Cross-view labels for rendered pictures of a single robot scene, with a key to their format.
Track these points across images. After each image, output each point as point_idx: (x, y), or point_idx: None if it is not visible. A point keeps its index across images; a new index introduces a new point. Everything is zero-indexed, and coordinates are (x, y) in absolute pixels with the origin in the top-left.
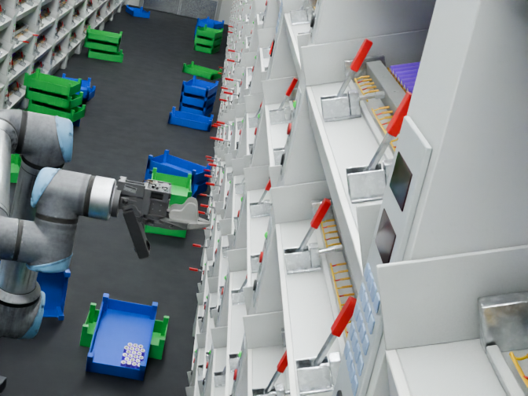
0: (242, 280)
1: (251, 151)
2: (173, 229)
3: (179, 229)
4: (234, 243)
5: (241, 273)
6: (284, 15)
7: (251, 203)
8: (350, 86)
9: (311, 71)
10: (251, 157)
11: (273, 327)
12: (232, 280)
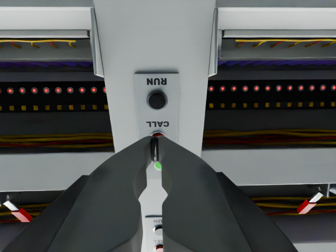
0: (43, 21)
1: (154, 232)
2: (24, 233)
3: (57, 199)
4: (134, 78)
5: (81, 20)
6: None
7: (1, 205)
8: None
9: None
10: (146, 225)
11: None
12: (32, 10)
